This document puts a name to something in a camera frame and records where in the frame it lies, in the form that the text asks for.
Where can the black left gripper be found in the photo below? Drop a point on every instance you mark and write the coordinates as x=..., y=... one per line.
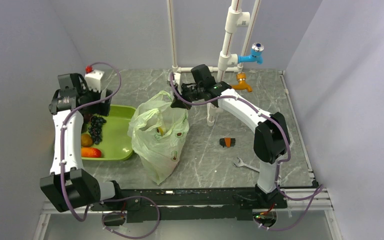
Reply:
x=101, y=108

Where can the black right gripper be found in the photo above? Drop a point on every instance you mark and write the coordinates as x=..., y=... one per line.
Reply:
x=177, y=103

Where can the light green plastic bag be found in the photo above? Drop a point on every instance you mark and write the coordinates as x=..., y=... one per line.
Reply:
x=158, y=133

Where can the dark fake grape bunch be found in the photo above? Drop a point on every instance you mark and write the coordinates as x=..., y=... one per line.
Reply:
x=95, y=128

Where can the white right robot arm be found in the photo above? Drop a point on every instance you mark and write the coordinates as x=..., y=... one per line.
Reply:
x=271, y=139

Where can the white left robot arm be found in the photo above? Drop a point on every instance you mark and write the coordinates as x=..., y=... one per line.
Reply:
x=68, y=184

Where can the brown fake kiwi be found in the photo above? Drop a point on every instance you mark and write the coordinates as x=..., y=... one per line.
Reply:
x=86, y=140

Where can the orange fake carrot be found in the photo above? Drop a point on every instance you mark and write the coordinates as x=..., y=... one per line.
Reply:
x=91, y=152

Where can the black orange small tool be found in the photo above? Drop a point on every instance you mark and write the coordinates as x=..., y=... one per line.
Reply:
x=227, y=142

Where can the orange plastic faucet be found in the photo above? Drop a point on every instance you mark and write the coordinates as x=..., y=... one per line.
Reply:
x=242, y=84

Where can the green plastic basin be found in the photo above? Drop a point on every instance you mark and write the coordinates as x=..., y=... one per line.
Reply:
x=116, y=144

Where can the silver metal wrench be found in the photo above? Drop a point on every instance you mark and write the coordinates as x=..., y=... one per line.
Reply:
x=239, y=163

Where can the blue plastic faucet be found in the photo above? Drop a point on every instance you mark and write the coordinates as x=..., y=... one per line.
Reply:
x=255, y=55

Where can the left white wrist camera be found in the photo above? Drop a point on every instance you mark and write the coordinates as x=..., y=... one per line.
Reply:
x=94, y=78

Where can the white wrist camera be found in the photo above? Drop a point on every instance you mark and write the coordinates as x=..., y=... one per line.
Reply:
x=94, y=78
x=177, y=82

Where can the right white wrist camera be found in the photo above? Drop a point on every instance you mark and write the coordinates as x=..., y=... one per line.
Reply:
x=177, y=82

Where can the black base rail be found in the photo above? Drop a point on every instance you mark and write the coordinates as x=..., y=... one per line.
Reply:
x=240, y=203

